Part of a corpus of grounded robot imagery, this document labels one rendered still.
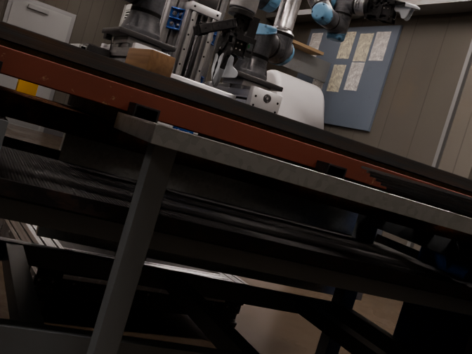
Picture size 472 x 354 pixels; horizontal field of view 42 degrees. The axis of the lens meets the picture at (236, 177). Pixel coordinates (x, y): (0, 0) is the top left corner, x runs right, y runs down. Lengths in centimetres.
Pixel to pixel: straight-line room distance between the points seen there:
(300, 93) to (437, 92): 127
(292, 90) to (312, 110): 29
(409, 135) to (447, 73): 63
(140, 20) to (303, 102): 378
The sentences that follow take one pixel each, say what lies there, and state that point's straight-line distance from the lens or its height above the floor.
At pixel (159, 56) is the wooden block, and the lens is 130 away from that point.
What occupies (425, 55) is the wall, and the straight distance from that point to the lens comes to 591.
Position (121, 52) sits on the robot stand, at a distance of 228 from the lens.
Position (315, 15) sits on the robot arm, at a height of 132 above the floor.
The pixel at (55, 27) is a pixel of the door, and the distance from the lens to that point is 1146.
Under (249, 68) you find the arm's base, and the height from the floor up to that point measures 107.
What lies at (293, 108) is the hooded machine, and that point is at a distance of 585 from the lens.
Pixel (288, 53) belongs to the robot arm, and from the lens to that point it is 268.
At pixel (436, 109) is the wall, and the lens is 559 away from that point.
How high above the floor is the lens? 75
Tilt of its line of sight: 3 degrees down
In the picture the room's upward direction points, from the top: 17 degrees clockwise
